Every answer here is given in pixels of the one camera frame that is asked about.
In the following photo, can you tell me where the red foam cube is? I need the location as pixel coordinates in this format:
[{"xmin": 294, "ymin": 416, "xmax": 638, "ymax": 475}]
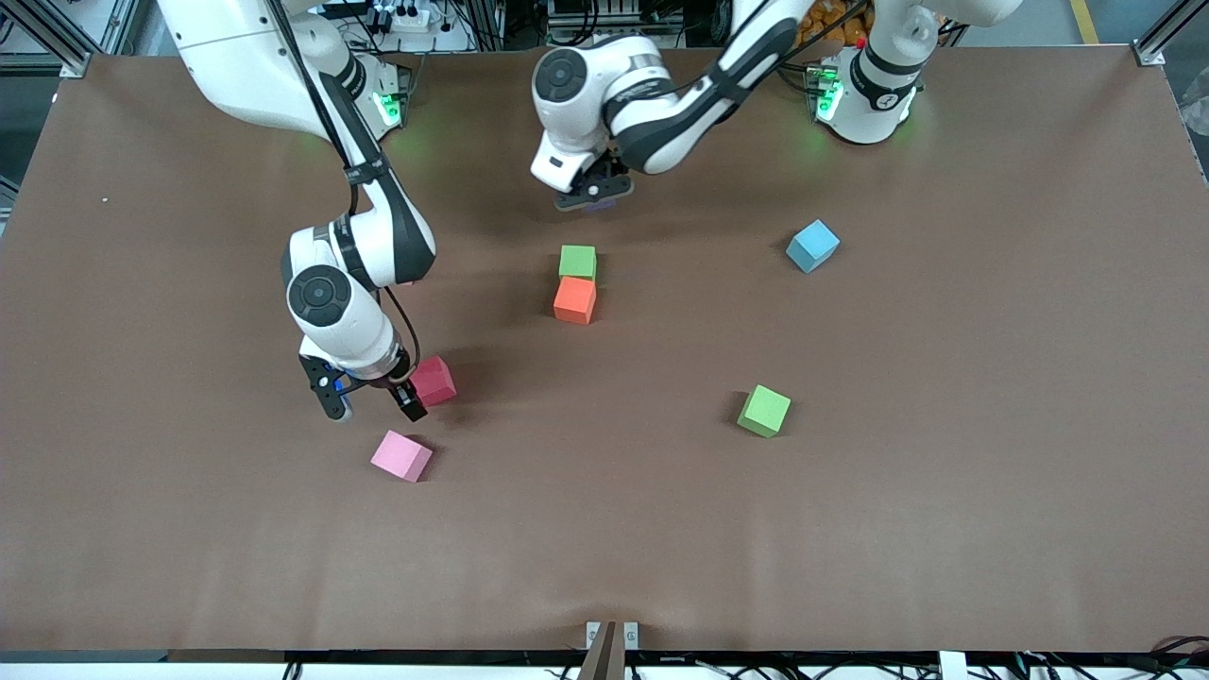
[{"xmin": 413, "ymin": 356, "xmax": 458, "ymax": 408}]

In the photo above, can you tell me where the orange foam cube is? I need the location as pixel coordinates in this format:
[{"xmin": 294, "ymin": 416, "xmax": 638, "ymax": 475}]
[{"xmin": 553, "ymin": 277, "xmax": 598, "ymax": 327}]

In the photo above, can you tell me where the pink foam cube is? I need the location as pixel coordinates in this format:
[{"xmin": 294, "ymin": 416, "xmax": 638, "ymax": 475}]
[{"xmin": 370, "ymin": 431, "xmax": 434, "ymax": 484}]

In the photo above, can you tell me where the silver equipment rack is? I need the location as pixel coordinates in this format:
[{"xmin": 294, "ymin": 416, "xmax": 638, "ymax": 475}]
[{"xmin": 546, "ymin": 0, "xmax": 655, "ymax": 41}]

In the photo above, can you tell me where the light blue foam cube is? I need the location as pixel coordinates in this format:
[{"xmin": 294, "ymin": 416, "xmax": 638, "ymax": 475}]
[{"xmin": 786, "ymin": 219, "xmax": 842, "ymax": 274}]

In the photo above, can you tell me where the white power strip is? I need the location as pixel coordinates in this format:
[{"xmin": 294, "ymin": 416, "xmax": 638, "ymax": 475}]
[{"xmin": 373, "ymin": 3, "xmax": 445, "ymax": 35}]

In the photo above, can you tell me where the bag of orange items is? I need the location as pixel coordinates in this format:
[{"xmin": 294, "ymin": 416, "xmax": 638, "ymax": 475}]
[{"xmin": 798, "ymin": 0, "xmax": 870, "ymax": 50}]

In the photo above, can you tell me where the brown table cover sheet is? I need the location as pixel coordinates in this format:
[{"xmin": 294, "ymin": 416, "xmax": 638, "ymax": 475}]
[{"xmin": 0, "ymin": 42, "xmax": 1209, "ymax": 664}]

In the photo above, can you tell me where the metal bracket with brown post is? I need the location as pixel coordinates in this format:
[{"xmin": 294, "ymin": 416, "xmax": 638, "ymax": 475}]
[{"xmin": 585, "ymin": 620, "xmax": 640, "ymax": 680}]

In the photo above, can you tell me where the aluminium frame profile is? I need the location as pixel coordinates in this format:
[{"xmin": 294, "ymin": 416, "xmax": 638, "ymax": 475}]
[
  {"xmin": 0, "ymin": 0, "xmax": 95, "ymax": 78},
  {"xmin": 1133, "ymin": 0, "xmax": 1209, "ymax": 69}
]

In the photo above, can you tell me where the black cable bundle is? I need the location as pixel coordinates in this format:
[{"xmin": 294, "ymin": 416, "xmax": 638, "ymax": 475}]
[{"xmin": 1015, "ymin": 635, "xmax": 1209, "ymax": 680}]

